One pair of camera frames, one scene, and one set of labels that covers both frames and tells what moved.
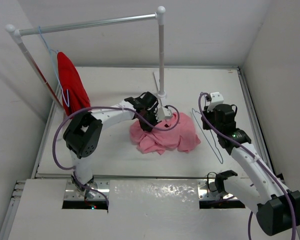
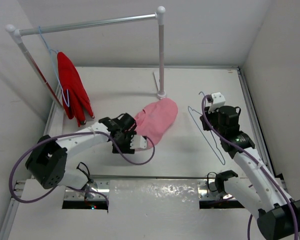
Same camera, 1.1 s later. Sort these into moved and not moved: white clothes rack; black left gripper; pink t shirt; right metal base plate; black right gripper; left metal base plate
Moved: pink t shirt; black left gripper
Not moved: black right gripper; white clothes rack; left metal base plate; right metal base plate
